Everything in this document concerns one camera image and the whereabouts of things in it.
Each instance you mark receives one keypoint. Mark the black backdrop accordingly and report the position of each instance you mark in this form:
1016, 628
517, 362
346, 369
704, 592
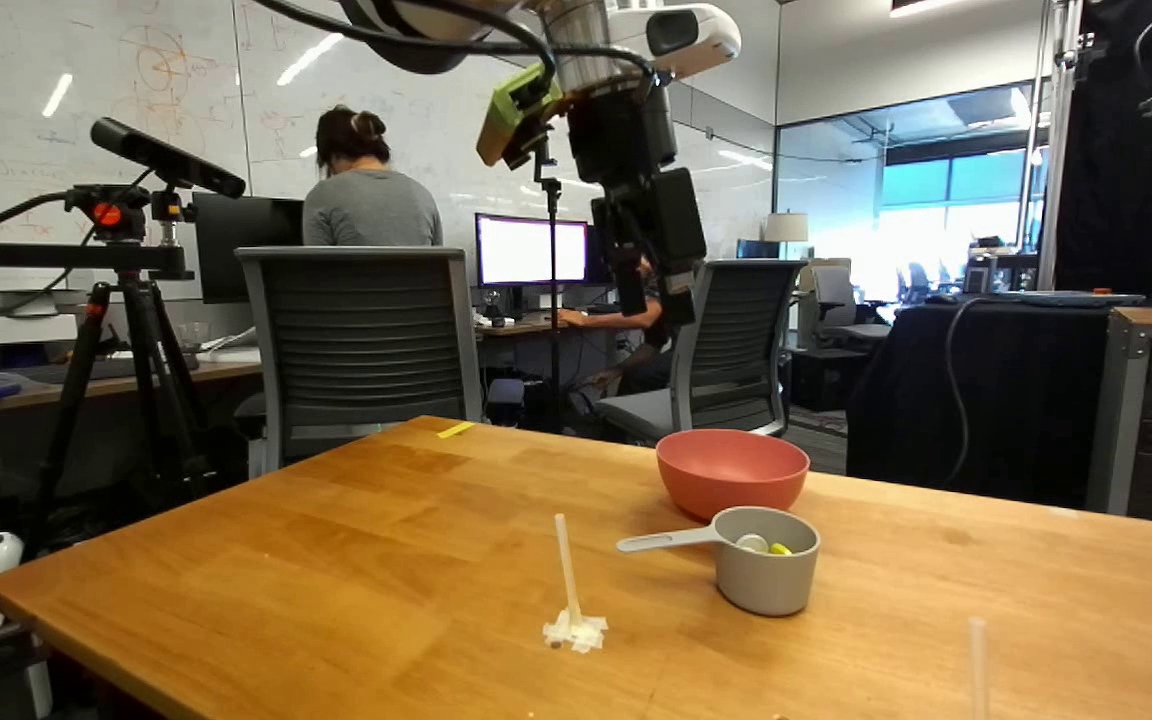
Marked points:
1123, 163

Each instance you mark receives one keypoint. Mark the thin black stand pole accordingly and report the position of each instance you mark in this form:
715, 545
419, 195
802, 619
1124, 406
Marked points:
552, 266

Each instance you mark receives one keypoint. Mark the black cloth covered table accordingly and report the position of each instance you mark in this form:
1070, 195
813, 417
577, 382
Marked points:
1000, 400

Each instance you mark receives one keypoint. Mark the tripod with black camera bar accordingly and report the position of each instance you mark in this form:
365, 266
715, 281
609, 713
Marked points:
138, 333

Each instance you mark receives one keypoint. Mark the woman in grey shirt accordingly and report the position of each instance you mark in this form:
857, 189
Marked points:
370, 212

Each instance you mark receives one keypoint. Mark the white table lamp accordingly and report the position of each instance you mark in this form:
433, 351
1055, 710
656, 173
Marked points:
787, 224

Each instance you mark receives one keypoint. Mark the white tape strip crumpled end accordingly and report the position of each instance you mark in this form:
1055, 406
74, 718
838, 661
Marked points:
577, 628

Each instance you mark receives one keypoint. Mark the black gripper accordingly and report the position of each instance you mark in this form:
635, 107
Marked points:
623, 132

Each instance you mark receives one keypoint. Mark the grey office chair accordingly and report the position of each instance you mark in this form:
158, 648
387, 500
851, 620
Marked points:
736, 340
358, 347

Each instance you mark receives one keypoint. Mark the yellow green wrist camera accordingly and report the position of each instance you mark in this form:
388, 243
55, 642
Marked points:
515, 113

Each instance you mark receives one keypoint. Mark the long wooden desk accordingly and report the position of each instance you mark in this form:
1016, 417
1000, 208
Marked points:
69, 384

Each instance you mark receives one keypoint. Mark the pink bowl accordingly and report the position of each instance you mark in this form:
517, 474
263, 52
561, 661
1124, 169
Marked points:
732, 474

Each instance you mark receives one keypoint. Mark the lit computer monitor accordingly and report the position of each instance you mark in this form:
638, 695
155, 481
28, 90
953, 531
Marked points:
529, 250

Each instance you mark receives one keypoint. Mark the yellow tape patch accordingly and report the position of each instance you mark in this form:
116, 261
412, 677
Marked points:
452, 430

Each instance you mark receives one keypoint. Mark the black monitor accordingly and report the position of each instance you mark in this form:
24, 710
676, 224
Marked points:
240, 224

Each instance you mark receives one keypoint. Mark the small yellow white food pieces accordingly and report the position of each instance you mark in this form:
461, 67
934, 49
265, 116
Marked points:
760, 545

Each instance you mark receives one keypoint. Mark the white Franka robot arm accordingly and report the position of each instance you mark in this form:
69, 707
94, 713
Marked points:
682, 38

